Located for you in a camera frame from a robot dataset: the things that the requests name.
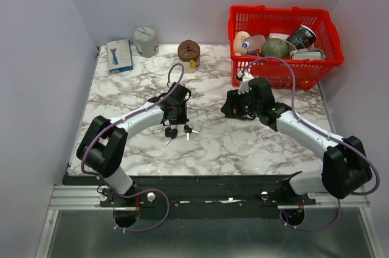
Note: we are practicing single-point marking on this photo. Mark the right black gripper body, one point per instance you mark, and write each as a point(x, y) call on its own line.
point(243, 103)

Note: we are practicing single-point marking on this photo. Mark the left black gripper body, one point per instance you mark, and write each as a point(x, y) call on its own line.
point(180, 118)

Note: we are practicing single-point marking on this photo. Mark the black key bunch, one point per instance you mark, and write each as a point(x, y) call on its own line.
point(188, 131)
point(170, 133)

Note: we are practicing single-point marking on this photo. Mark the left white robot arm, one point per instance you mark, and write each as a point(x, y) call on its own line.
point(104, 142)

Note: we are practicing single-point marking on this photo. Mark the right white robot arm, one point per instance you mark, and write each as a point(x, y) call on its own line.
point(344, 165)

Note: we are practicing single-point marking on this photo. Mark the green round melon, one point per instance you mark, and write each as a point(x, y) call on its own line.
point(274, 47)

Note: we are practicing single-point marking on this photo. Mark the pink plastic bottle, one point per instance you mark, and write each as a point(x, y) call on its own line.
point(253, 43)

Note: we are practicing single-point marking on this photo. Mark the brown lidded white jar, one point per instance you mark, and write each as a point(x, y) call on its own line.
point(189, 54)

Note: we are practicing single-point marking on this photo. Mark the red plastic basket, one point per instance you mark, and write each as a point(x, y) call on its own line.
point(280, 23)

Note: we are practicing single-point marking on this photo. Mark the white box in basket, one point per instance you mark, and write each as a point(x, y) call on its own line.
point(305, 54)

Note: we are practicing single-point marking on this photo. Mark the beige egg shaped toy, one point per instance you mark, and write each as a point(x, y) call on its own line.
point(239, 38)

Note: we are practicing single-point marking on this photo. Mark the razor package box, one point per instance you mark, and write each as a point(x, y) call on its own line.
point(119, 56)

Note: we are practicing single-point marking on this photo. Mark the grey marble cup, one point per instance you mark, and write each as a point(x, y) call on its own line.
point(145, 41)

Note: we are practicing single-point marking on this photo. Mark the black paper cup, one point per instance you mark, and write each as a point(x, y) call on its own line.
point(303, 37)

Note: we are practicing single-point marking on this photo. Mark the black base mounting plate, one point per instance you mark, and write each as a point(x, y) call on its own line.
point(199, 197)

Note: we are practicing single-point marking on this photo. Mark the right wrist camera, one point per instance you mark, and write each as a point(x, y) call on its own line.
point(244, 77)

